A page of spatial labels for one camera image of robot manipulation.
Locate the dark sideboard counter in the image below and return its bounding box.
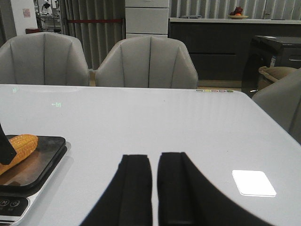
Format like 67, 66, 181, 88
168, 17, 301, 81

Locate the white drawer cabinet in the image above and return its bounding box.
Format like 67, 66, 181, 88
125, 0, 169, 38

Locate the grey armchair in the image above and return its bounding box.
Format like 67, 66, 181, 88
0, 32, 89, 86
252, 69, 301, 143
95, 36, 198, 89

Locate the orange corn cob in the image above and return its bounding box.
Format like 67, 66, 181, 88
0, 134, 38, 175

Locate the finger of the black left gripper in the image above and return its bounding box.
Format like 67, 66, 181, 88
0, 126, 17, 165

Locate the left grey armchair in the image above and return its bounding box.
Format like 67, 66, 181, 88
0, 32, 89, 86

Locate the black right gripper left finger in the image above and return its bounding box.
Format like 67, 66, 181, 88
81, 154, 152, 226

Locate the black silver kitchen scale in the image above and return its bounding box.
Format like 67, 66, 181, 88
0, 136, 68, 226

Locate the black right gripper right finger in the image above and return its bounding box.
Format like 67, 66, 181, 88
157, 152, 269, 226

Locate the tan cushion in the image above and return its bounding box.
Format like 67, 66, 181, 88
258, 66, 297, 83

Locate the fruit bowl on counter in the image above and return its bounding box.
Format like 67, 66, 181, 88
228, 7, 249, 19

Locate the right grey armchair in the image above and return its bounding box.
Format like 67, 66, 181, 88
95, 36, 198, 89

